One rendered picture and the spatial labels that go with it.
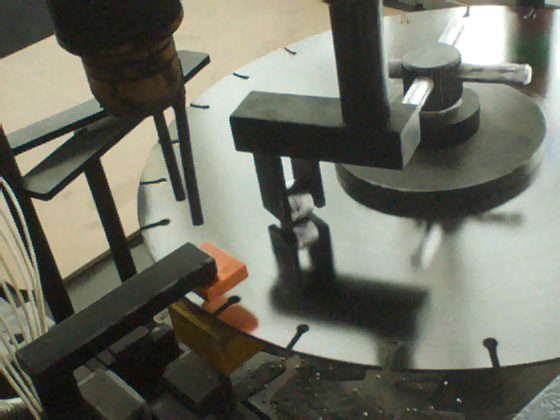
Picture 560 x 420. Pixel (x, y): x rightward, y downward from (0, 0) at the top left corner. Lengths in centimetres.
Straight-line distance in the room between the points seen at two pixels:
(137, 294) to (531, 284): 17
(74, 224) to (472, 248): 50
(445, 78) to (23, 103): 69
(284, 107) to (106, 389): 16
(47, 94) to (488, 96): 67
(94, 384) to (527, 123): 25
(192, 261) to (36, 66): 79
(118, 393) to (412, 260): 15
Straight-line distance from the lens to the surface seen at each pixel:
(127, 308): 40
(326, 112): 43
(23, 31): 57
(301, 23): 113
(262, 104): 44
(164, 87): 35
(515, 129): 50
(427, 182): 47
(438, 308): 41
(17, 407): 48
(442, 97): 48
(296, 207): 46
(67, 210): 89
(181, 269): 41
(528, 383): 52
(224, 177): 51
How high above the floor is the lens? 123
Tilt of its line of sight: 36 degrees down
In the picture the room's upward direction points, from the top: 11 degrees counter-clockwise
